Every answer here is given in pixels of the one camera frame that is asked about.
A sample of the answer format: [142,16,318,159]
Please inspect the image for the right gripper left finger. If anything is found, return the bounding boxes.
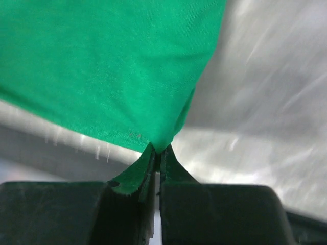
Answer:
[1,145,156,244]

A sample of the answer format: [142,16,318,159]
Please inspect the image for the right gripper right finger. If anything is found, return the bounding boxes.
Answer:
[160,146,294,244]

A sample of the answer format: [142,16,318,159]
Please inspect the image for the green t-shirt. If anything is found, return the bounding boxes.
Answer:
[1,1,226,152]

